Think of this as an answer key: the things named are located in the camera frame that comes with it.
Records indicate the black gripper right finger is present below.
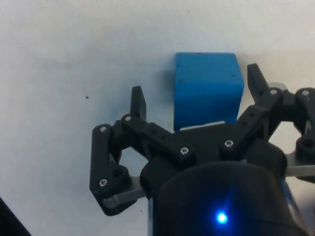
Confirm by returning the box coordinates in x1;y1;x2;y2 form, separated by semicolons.
219;63;315;163

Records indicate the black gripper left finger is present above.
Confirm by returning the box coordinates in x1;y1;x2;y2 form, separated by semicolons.
89;85;197;217

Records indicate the blue cube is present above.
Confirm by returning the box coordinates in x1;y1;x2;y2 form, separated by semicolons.
173;52;244;132

